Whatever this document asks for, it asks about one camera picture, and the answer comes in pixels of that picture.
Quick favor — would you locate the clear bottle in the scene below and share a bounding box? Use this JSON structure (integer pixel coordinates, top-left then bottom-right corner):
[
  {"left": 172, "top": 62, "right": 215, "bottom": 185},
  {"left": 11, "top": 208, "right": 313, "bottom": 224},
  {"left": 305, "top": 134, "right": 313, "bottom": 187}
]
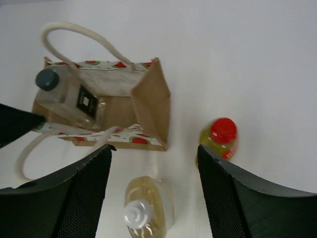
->
[{"left": 35, "top": 65, "right": 106, "bottom": 131}]

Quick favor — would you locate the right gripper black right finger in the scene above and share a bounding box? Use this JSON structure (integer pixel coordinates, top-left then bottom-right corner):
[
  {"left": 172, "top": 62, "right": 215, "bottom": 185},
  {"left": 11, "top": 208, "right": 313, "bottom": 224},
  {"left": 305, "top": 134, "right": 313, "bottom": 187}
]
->
[{"left": 197, "top": 144, "right": 317, "bottom": 238}]

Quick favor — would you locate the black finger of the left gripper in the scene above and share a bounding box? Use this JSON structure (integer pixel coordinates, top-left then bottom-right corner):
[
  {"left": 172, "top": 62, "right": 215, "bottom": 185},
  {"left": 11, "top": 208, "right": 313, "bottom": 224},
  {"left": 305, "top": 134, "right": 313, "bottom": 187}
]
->
[{"left": 0, "top": 104, "right": 45, "bottom": 148}]

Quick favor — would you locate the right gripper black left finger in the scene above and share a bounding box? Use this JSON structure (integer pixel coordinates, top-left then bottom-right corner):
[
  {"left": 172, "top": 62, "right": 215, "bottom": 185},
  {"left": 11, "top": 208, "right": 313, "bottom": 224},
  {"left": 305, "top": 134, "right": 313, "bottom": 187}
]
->
[{"left": 0, "top": 144, "right": 115, "bottom": 238}]

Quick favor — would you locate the yellow bottle with red cap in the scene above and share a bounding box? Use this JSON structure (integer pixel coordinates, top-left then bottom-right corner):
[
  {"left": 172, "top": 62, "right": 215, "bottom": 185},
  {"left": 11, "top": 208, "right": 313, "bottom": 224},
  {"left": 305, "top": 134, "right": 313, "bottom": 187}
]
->
[{"left": 199, "top": 118, "right": 238, "bottom": 160}]

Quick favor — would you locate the burlap watermelon canvas bag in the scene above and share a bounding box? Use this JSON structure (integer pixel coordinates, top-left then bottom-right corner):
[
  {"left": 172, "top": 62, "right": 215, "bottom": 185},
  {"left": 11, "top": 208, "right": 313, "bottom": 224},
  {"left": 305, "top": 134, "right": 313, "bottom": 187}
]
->
[{"left": 14, "top": 22, "right": 171, "bottom": 181}]

